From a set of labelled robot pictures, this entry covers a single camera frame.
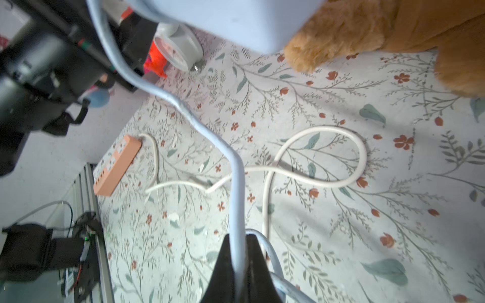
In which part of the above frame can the pink power strip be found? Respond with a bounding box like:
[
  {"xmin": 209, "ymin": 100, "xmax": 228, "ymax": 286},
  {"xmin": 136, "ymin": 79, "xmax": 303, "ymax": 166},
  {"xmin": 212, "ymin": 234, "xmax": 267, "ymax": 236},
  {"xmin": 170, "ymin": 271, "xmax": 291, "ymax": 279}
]
[{"xmin": 93, "ymin": 135, "xmax": 142, "ymax": 196}]

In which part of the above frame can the orange fox plush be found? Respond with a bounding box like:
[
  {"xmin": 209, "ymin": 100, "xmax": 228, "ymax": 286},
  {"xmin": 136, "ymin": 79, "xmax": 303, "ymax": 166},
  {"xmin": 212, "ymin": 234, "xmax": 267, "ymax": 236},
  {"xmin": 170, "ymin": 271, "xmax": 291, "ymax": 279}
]
[{"xmin": 143, "ymin": 42, "xmax": 168, "ymax": 78}]

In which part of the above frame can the brown teddy bear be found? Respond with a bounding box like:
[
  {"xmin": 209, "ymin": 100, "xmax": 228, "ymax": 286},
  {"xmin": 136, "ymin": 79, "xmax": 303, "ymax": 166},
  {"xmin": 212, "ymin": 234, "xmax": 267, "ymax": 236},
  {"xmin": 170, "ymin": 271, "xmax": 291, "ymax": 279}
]
[{"xmin": 284, "ymin": 1, "xmax": 484, "ymax": 98}]

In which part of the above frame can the white round alarm clock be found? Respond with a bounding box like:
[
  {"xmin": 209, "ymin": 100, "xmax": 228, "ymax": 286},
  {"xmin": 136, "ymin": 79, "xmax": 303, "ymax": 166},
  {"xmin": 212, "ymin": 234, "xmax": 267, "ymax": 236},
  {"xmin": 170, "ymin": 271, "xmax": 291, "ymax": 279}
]
[{"xmin": 154, "ymin": 23, "xmax": 203, "ymax": 72}]

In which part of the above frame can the blue power strip with cord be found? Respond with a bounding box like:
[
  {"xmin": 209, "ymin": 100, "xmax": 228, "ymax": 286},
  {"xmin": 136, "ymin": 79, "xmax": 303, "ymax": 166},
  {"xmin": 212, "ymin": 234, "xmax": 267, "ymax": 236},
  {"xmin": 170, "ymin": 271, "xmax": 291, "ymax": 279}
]
[{"xmin": 87, "ymin": 1, "xmax": 320, "ymax": 302}]

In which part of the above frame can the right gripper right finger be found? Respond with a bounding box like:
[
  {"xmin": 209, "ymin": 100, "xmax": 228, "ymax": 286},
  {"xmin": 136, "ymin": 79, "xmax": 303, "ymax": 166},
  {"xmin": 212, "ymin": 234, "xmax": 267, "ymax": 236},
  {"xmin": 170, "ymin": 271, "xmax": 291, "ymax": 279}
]
[{"xmin": 245, "ymin": 235, "xmax": 282, "ymax": 303}]

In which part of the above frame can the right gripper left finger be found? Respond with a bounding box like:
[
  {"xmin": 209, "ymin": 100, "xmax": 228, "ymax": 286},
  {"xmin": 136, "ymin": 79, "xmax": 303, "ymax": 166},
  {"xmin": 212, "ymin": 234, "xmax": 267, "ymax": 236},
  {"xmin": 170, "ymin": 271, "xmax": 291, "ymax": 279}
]
[{"xmin": 200, "ymin": 235, "xmax": 235, "ymax": 303}]

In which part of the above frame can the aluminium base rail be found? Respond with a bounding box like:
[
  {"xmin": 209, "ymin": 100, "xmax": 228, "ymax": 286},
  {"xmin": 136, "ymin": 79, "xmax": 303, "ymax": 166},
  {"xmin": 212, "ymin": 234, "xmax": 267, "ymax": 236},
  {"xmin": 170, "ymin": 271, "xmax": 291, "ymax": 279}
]
[{"xmin": 68, "ymin": 164, "xmax": 114, "ymax": 302}]

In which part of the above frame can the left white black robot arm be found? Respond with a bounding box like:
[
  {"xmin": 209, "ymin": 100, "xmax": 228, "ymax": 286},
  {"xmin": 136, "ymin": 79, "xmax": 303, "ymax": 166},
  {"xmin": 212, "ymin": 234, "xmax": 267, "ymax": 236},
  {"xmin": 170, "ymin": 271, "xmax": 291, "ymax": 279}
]
[{"xmin": 1, "ymin": 1, "xmax": 135, "ymax": 175}]

